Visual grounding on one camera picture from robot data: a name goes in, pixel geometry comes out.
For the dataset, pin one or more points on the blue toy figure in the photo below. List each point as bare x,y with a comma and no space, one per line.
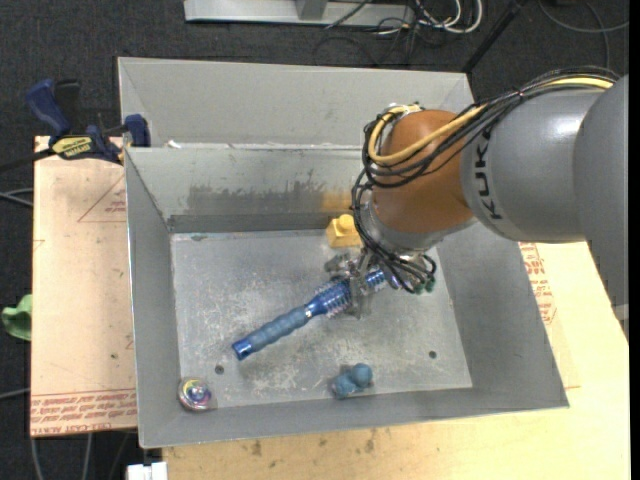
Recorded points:
352,381

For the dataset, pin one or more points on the yellow toy block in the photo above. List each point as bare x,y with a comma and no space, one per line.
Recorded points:
342,232

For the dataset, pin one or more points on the grey metal bin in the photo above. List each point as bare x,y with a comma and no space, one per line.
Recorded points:
250,278

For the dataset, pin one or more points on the brown cardboard board, red print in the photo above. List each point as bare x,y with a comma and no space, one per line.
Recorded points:
80,268

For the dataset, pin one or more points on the blue tool with spring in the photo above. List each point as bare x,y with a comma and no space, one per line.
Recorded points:
280,325

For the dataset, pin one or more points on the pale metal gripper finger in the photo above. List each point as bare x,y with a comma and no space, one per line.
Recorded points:
361,304
338,263

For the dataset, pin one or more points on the shiny round spinning top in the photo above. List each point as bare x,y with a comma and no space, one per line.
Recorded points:
196,393

